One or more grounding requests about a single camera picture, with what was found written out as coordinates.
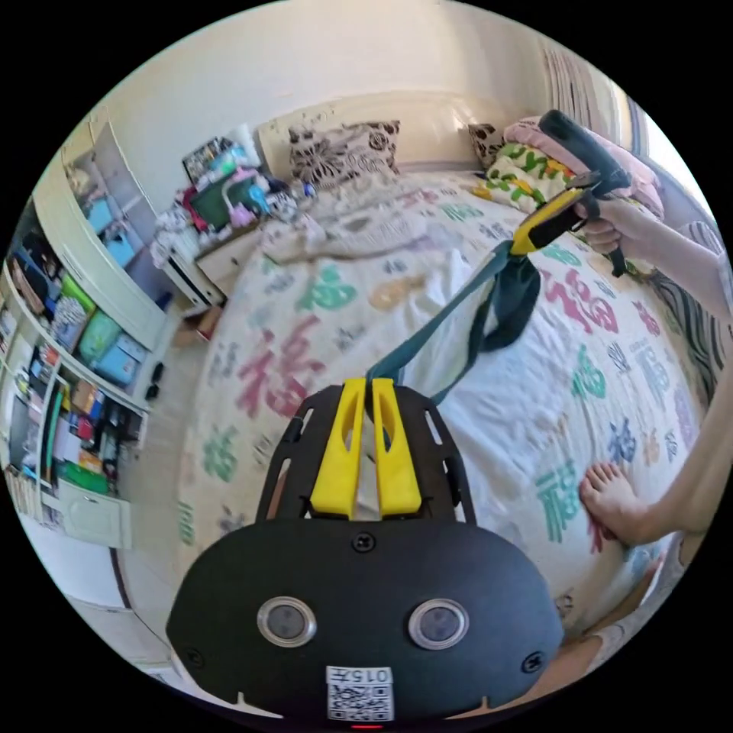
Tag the person's right hand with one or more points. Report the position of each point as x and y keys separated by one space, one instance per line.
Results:
x=601 y=229

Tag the person's right forearm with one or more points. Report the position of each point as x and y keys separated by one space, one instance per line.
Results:
x=670 y=252

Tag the pink rolled blanket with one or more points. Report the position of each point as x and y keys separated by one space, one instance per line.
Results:
x=635 y=172

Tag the person's body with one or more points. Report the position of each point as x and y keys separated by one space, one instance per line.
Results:
x=676 y=487

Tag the white curtain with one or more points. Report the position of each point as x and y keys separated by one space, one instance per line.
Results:
x=578 y=74

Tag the large brown floral pillow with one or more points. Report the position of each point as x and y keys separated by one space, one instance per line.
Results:
x=338 y=154

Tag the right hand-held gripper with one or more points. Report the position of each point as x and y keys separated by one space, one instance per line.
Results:
x=604 y=186

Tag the black white striped cloth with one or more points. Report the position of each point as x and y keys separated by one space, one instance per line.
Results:
x=690 y=326

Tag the green yellow patterned blanket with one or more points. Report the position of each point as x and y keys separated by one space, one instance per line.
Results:
x=521 y=172

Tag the small brown floral pillow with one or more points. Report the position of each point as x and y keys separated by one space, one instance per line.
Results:
x=487 y=146

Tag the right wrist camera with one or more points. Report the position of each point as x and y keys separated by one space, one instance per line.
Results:
x=578 y=140

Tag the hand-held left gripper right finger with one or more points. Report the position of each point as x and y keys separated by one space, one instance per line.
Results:
x=398 y=464

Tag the white and green short sleeve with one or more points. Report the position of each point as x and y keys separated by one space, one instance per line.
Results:
x=481 y=401

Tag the brown carton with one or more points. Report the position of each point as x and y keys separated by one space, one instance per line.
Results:
x=197 y=326

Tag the bed with printed sheet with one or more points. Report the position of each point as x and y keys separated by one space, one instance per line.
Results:
x=320 y=320

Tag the white cupboard with shelves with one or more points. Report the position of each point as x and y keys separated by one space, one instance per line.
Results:
x=74 y=320

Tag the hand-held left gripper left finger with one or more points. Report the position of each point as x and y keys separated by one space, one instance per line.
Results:
x=335 y=458

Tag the cluttered bedside table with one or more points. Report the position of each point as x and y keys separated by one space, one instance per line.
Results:
x=223 y=217

